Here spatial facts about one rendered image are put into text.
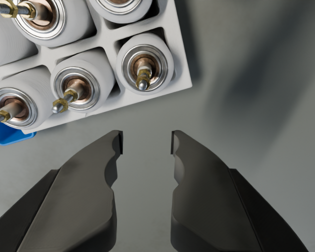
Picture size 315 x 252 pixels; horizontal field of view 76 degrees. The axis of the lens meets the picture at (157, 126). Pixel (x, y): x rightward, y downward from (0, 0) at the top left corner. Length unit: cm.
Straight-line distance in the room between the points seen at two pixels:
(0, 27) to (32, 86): 9
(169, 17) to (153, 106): 30
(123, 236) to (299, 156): 80
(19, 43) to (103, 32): 14
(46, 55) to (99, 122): 30
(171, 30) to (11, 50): 27
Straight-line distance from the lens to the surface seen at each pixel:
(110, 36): 41
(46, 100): 42
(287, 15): 68
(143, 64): 32
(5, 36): 41
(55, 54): 44
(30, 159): 84
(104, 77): 37
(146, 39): 34
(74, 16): 36
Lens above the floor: 58
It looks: 62 degrees down
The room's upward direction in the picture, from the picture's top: 176 degrees clockwise
